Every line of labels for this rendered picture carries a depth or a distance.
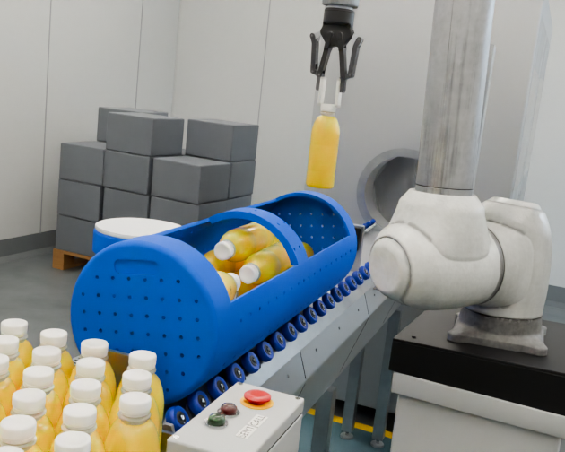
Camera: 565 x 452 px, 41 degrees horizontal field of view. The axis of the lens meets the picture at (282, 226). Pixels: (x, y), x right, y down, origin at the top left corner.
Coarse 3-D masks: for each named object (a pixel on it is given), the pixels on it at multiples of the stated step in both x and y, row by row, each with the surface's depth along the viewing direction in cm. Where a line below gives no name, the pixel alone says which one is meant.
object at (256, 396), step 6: (252, 390) 98; (258, 390) 99; (246, 396) 97; (252, 396) 96; (258, 396) 97; (264, 396) 97; (270, 396) 97; (252, 402) 96; (258, 402) 96; (264, 402) 96
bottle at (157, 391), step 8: (128, 368) 107; (152, 376) 107; (120, 384) 107; (152, 384) 106; (160, 384) 108; (120, 392) 106; (152, 392) 106; (160, 392) 107; (160, 400) 107; (160, 408) 107; (160, 416) 108; (160, 432) 109; (160, 440) 109
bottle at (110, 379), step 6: (108, 366) 110; (72, 372) 109; (108, 372) 109; (72, 378) 109; (108, 378) 109; (114, 378) 111; (108, 384) 109; (114, 384) 110; (114, 390) 110; (114, 396) 111
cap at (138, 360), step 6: (132, 354) 107; (138, 354) 107; (144, 354) 107; (150, 354) 108; (132, 360) 106; (138, 360) 105; (144, 360) 106; (150, 360) 106; (132, 366) 106; (138, 366) 106; (144, 366) 106; (150, 366) 106
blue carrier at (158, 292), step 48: (144, 240) 123; (192, 240) 166; (288, 240) 157; (336, 240) 201; (96, 288) 127; (144, 288) 123; (192, 288) 120; (288, 288) 150; (96, 336) 128; (144, 336) 124; (192, 336) 121; (240, 336) 130; (192, 384) 122
